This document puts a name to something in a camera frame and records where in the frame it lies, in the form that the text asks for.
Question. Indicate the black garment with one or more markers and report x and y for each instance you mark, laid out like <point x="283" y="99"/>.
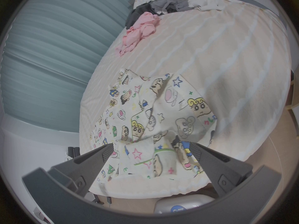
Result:
<point x="137" y="13"/>

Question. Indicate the grey garment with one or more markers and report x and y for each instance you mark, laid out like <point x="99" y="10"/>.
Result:
<point x="172" y="5"/>

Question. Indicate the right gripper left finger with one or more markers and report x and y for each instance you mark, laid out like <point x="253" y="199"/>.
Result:
<point x="88" y="164"/>

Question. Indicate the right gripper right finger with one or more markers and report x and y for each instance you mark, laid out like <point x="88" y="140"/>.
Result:
<point x="217" y="169"/>

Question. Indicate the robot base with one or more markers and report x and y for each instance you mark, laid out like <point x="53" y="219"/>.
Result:
<point x="184" y="205"/>

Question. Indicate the white printed pyjama top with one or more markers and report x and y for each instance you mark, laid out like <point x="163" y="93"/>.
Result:
<point x="163" y="101"/>

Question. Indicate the white garment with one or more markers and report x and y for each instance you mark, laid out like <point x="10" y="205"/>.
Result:
<point x="208" y="2"/>

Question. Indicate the bed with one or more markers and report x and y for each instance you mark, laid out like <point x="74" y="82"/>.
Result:
<point x="233" y="66"/>

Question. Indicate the blue-green curtain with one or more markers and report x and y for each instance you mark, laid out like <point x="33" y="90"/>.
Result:
<point x="46" y="55"/>

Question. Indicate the pink garment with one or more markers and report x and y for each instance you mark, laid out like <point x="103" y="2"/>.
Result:
<point x="142" y="27"/>

